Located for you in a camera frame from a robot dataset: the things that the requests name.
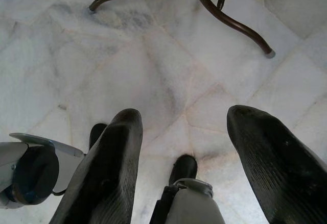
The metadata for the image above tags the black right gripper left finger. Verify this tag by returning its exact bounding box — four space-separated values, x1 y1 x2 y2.
50 108 143 224

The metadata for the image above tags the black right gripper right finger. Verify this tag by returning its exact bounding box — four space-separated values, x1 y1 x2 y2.
226 105 327 224

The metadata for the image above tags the black robot left foot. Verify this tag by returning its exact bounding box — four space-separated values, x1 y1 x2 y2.
88 123 108 151

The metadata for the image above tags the black robot foot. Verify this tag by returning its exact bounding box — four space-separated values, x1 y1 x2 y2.
168 154 198 184
88 123 108 151

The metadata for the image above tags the black robot right foot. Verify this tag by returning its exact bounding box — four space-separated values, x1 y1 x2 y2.
168 154 198 184

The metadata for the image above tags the grey robot left leg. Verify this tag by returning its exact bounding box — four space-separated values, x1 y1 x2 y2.
0 133 85 207

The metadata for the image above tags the grey robot leg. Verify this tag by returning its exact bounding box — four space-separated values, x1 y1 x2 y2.
0 133 85 207
149 178 227 224

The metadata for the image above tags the grey robot right leg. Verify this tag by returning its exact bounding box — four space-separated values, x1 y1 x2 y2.
149 178 227 224

